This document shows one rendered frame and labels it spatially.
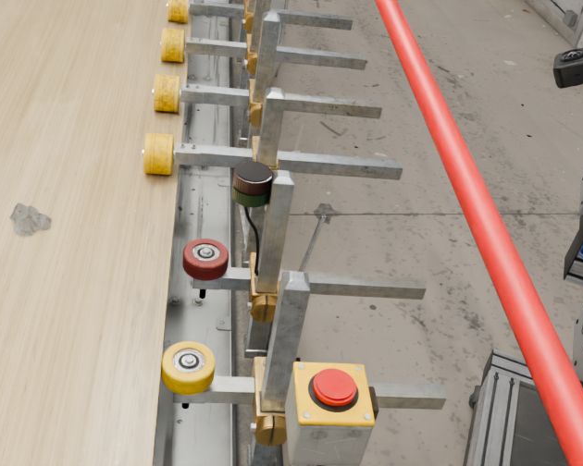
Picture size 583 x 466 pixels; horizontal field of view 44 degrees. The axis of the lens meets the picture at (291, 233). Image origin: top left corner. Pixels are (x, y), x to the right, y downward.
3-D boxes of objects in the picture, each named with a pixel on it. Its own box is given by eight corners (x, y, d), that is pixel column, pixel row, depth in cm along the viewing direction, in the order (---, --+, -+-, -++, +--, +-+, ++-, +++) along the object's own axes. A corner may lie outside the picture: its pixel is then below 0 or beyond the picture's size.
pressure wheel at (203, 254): (223, 282, 137) (229, 237, 130) (223, 312, 131) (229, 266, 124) (181, 280, 136) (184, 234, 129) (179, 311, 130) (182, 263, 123)
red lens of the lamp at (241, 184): (269, 174, 116) (271, 162, 115) (271, 196, 111) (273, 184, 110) (232, 171, 115) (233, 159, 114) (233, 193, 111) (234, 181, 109)
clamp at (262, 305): (273, 273, 138) (277, 252, 135) (278, 324, 128) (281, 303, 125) (244, 271, 137) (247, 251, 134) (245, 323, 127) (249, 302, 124)
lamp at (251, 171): (257, 263, 128) (272, 162, 114) (258, 284, 124) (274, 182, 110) (224, 261, 127) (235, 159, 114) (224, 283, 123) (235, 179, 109)
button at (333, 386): (350, 378, 69) (353, 367, 68) (355, 413, 66) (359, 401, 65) (309, 377, 68) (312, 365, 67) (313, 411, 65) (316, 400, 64)
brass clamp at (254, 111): (270, 99, 170) (272, 80, 167) (273, 129, 160) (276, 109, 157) (244, 97, 170) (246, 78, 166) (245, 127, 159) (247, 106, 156)
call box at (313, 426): (349, 411, 75) (365, 362, 70) (359, 472, 69) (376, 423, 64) (282, 410, 74) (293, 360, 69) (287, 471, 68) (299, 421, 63)
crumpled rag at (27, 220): (56, 230, 126) (55, 220, 125) (16, 239, 123) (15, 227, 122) (43, 202, 132) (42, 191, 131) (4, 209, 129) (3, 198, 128)
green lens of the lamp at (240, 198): (267, 186, 118) (269, 175, 116) (269, 208, 113) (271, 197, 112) (231, 183, 117) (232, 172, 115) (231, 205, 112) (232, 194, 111)
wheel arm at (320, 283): (417, 291, 139) (423, 275, 137) (421, 303, 137) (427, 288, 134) (192, 279, 133) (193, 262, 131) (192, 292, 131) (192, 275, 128)
